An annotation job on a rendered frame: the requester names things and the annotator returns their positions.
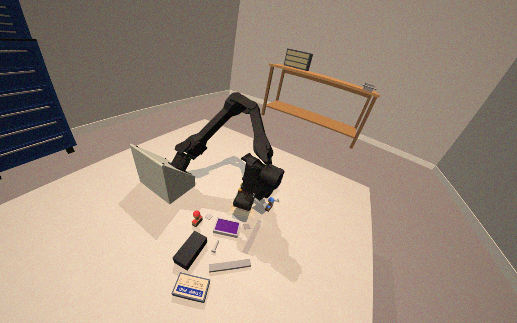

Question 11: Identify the wooden hand stamp with blue top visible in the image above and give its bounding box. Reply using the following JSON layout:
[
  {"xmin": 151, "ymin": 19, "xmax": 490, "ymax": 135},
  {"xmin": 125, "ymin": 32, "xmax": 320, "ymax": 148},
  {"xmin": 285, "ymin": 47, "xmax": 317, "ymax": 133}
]
[{"xmin": 265, "ymin": 197, "xmax": 275, "ymax": 212}]

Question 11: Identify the wooden hand stamp with red top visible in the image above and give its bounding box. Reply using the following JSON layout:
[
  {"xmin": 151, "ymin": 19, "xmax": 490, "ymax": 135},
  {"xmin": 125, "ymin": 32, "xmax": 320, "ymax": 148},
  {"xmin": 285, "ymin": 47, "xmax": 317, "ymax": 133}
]
[{"xmin": 192, "ymin": 210, "xmax": 202, "ymax": 227}]

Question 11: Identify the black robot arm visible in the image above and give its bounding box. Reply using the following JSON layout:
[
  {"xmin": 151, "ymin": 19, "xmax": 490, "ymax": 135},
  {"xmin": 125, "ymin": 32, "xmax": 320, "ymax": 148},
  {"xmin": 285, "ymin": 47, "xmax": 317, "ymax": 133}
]
[{"xmin": 168, "ymin": 92, "xmax": 285, "ymax": 198}]

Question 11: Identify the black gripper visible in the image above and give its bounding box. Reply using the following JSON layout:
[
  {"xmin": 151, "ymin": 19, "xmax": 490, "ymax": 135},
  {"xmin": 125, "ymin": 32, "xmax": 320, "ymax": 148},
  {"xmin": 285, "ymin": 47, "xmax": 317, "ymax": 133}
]
[{"xmin": 233, "ymin": 174, "xmax": 260, "ymax": 211}]

